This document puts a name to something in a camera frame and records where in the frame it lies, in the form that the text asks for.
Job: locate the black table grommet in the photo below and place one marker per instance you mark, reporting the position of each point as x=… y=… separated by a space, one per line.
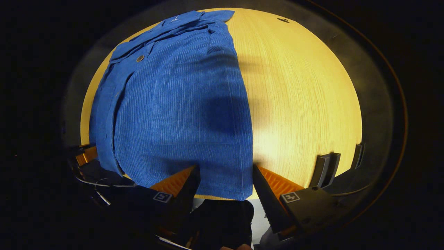
x=283 y=20

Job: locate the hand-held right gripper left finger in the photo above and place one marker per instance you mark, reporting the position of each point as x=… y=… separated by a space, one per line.
x=187 y=191

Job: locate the dark part with shiny edge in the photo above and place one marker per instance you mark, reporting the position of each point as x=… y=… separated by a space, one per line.
x=102 y=198

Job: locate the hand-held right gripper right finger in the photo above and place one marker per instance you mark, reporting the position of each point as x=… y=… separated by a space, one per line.
x=269 y=205

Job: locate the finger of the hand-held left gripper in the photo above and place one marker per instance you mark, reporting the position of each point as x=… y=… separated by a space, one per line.
x=86 y=155

